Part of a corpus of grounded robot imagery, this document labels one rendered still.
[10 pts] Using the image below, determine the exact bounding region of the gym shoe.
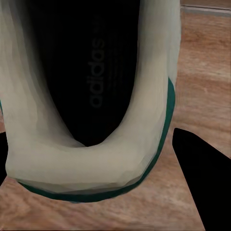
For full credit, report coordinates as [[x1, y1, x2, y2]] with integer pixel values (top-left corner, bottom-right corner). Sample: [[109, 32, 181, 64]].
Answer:
[[0, 0, 181, 204]]

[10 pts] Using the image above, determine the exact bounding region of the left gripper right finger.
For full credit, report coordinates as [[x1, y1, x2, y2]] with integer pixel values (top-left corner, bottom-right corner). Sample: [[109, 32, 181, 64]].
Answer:
[[172, 128, 231, 231]]

